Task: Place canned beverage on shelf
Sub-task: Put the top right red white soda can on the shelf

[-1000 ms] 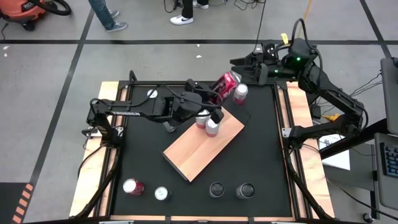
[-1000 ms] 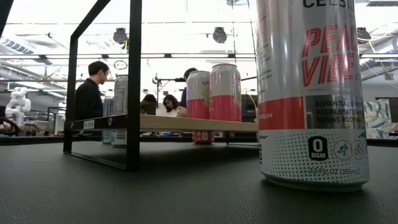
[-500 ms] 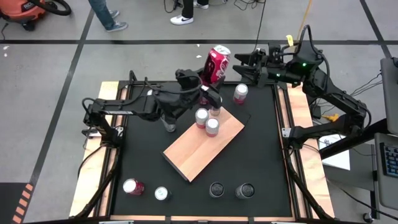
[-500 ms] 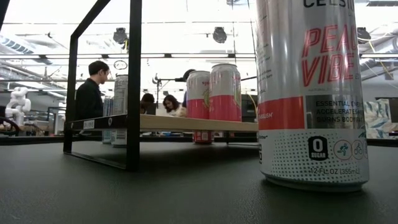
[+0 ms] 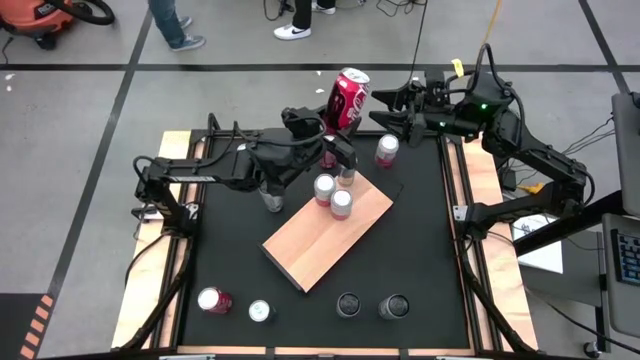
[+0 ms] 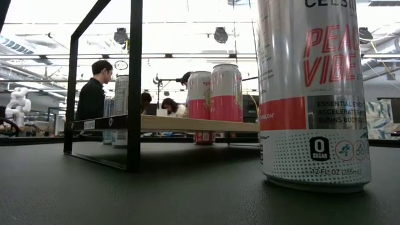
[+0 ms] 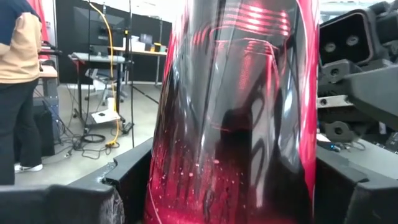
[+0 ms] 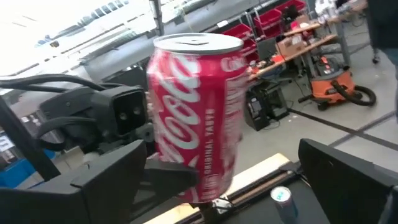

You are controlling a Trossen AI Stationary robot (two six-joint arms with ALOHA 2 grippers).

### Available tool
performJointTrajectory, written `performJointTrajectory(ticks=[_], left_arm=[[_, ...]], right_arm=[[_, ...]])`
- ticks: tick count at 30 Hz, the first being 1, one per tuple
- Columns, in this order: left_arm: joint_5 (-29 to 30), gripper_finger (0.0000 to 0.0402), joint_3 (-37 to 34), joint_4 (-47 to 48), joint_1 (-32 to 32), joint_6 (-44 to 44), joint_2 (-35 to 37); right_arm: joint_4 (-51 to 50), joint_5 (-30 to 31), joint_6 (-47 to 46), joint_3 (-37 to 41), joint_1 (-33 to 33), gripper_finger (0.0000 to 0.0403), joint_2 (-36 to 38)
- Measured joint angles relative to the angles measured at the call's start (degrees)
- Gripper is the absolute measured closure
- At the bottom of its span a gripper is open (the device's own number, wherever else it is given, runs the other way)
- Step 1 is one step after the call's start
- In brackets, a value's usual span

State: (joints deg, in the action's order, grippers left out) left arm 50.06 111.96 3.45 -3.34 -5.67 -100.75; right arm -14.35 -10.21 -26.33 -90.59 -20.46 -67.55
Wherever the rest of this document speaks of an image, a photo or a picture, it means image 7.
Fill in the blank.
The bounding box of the black dongle blue light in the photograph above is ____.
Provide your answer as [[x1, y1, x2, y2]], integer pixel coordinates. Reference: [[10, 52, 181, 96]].
[[316, 139, 342, 153]]

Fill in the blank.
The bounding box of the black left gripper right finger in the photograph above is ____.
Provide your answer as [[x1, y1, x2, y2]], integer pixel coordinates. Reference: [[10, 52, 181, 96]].
[[313, 147, 398, 224]]

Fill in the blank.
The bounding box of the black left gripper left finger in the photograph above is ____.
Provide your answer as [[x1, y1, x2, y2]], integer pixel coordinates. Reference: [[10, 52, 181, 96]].
[[0, 137, 154, 224]]

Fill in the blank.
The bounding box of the dark red black can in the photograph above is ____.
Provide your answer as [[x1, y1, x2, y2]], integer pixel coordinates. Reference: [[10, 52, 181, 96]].
[[143, 0, 321, 224]]

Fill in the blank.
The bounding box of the black box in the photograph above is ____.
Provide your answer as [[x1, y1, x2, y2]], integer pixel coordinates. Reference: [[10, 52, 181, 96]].
[[32, 96, 62, 158]]

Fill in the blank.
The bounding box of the yellow extension cable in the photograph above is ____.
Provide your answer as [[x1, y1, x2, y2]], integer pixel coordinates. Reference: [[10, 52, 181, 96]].
[[88, 1, 121, 149]]

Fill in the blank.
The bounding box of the wooden side table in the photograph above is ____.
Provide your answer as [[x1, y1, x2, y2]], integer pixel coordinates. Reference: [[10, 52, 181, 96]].
[[39, 63, 60, 97]]

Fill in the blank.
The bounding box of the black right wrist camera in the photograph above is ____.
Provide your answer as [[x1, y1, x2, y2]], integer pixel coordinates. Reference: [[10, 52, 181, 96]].
[[318, 8, 376, 67]]

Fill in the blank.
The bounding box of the red banner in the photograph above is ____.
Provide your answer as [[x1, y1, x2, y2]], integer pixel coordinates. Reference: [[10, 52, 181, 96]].
[[27, 0, 50, 62]]

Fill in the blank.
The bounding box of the white box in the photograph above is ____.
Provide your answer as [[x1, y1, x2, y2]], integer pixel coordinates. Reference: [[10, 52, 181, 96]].
[[123, 34, 147, 52]]

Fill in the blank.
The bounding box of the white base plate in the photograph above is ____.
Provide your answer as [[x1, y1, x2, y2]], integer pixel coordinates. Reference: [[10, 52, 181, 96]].
[[90, 108, 122, 125]]

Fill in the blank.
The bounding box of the black power strip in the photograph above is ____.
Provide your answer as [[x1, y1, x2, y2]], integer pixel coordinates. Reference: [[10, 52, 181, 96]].
[[121, 121, 135, 135]]

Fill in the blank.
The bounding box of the grey desk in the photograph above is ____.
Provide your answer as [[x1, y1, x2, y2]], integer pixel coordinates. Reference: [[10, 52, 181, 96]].
[[67, 51, 133, 125]]

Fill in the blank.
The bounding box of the coiled black cable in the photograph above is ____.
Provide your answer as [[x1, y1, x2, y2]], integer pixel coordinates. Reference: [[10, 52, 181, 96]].
[[80, 133, 107, 144]]

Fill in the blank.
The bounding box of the person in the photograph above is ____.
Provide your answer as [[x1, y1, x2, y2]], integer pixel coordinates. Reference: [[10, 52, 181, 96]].
[[0, 0, 60, 187]]

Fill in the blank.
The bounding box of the black monitor screen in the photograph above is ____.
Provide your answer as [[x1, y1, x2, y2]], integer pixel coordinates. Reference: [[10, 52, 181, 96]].
[[73, 6, 127, 47]]

